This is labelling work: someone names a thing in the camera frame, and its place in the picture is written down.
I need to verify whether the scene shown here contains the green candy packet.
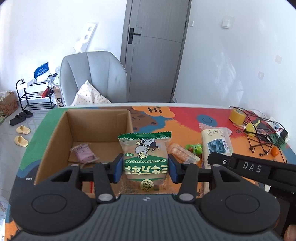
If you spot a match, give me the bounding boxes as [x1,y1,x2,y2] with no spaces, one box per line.
[185,144,203,156]

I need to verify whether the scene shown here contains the green mushroom snack packet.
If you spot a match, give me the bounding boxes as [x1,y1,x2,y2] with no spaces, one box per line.
[118,132,171,193]

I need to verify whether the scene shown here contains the grey room door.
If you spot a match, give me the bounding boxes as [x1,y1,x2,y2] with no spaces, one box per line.
[120,1,191,102]

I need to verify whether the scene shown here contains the orange biscuit packet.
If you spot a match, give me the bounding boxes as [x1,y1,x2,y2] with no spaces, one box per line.
[167,143,201,164]

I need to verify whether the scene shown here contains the orange tangerine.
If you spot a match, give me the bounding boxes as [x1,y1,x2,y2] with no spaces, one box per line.
[271,146,280,157]

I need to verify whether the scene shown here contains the pink snack packet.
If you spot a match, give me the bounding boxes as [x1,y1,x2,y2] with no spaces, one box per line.
[70,144,100,165]

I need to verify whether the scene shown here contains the black charger plug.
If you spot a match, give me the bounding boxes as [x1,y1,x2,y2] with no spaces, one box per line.
[280,129,288,140]

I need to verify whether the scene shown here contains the cream sandwich cake packet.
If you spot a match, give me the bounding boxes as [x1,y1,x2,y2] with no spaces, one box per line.
[199,123,233,168]

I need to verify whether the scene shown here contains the white power strip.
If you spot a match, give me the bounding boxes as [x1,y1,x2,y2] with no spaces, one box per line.
[267,117,290,143]

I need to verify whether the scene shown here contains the colourful cartoon table mat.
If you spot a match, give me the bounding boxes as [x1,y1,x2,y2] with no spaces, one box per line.
[9,104,295,240]

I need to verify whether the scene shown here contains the yellow plastic toy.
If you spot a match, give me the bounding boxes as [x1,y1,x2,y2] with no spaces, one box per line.
[245,120,260,134]

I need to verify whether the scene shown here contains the yellow tape roll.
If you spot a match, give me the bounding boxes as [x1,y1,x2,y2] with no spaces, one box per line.
[229,108,246,126]

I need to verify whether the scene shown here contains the dotted cream cushion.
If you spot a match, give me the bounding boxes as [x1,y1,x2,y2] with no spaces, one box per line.
[71,80,111,106]

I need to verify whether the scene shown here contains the SF paper bag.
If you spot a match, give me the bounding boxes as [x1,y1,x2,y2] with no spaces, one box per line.
[54,85,65,108]

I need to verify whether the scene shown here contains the yellow slipper near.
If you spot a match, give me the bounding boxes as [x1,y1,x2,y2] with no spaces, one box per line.
[14,136,29,148]

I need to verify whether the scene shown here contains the yellow slipper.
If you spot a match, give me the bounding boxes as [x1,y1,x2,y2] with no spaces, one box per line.
[16,125,31,135]
[14,136,29,148]

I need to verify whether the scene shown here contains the yellow slipper far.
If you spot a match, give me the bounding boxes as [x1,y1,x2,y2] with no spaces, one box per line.
[16,125,31,135]

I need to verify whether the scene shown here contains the black metal shoe rack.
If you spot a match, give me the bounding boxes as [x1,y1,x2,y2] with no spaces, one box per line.
[16,79,57,111]

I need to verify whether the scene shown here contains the grey upholstered armchair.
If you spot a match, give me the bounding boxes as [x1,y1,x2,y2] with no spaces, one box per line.
[60,51,128,106]

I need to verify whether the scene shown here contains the black slipper pair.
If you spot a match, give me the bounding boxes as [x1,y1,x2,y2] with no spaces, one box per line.
[10,110,34,126]

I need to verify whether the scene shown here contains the blue plastic bag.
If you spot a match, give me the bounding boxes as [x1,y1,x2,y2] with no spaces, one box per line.
[34,63,49,79]

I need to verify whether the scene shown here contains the white foam board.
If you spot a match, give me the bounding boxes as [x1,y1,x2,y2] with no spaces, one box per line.
[73,23,97,53]

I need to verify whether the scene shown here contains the black wire rack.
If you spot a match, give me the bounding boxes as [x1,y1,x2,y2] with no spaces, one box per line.
[230,106,286,157]

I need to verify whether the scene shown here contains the black door handle lock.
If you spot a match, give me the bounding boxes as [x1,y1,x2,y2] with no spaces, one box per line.
[128,28,141,45]

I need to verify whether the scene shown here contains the white wall switch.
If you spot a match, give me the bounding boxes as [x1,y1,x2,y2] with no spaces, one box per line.
[221,20,230,29]

